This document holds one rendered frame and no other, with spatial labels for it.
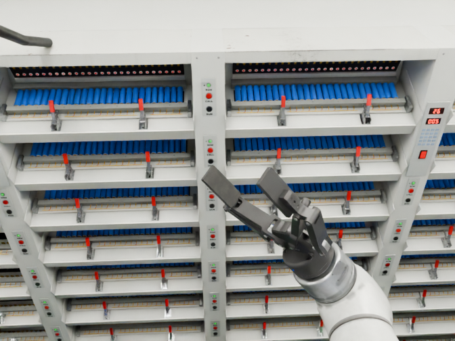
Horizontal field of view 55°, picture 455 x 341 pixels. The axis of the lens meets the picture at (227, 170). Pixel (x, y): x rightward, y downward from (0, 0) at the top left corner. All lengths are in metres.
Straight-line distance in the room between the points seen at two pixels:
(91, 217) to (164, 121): 0.49
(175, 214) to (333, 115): 0.66
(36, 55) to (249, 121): 0.64
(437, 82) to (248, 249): 0.89
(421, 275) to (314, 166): 0.78
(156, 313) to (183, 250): 0.41
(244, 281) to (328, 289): 1.17
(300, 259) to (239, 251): 1.05
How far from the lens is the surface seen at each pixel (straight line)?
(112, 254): 1.77
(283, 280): 1.89
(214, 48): 1.27
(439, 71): 1.43
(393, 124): 1.47
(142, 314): 2.04
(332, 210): 1.65
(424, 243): 1.91
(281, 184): 0.57
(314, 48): 1.29
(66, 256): 1.81
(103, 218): 1.64
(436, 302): 2.25
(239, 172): 1.47
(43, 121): 1.47
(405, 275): 2.03
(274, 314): 2.03
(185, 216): 1.59
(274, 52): 1.26
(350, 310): 0.73
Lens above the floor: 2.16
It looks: 36 degrees down
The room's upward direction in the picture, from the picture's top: straight up
